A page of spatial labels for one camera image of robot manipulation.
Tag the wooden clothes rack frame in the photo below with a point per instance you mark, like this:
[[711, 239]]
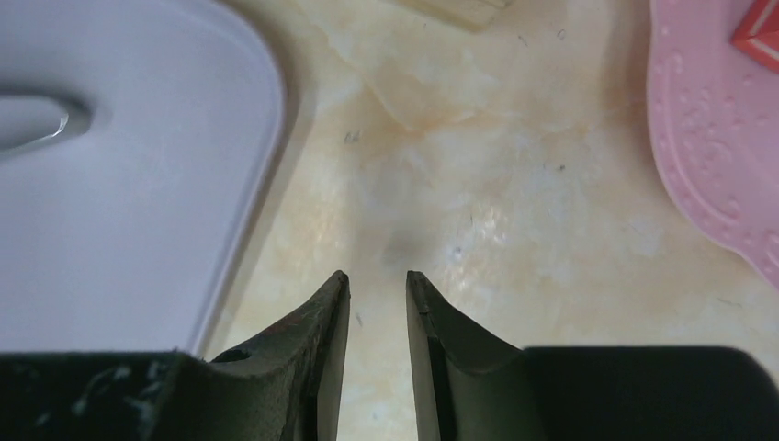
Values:
[[467, 14]]

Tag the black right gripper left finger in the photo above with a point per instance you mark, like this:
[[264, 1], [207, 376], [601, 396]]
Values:
[[284, 383]]

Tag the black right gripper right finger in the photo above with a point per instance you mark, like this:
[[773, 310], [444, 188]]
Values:
[[469, 384]]

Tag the red striped cake piece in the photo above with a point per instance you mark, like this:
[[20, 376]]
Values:
[[757, 34]]

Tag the pink three-tier cake stand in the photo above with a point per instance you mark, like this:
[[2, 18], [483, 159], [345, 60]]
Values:
[[713, 127]]

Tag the pink food tongs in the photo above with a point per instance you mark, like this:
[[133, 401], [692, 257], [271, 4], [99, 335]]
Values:
[[29, 122]]

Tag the lavender serving tray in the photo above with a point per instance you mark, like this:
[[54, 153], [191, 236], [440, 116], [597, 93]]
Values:
[[122, 238]]

